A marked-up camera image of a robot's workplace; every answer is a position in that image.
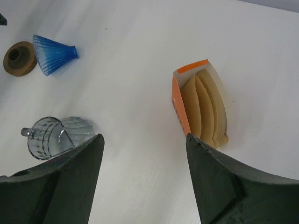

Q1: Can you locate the brown wooden dripper ring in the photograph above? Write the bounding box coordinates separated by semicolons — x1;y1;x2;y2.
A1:
3;41;38;77

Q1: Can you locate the orange coffee filter box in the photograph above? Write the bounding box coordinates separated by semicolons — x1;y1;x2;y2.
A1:
171;59;235;136

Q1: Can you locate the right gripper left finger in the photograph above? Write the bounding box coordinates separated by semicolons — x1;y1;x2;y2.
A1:
0;134;105;224

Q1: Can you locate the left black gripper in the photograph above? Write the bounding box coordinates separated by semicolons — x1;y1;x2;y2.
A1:
0;14;7;26

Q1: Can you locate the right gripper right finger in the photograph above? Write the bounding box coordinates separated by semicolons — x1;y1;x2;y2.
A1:
186;134;299;224

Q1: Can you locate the blue glass dripper cone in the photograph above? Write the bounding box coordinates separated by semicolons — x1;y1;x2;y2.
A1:
32;35;79;76

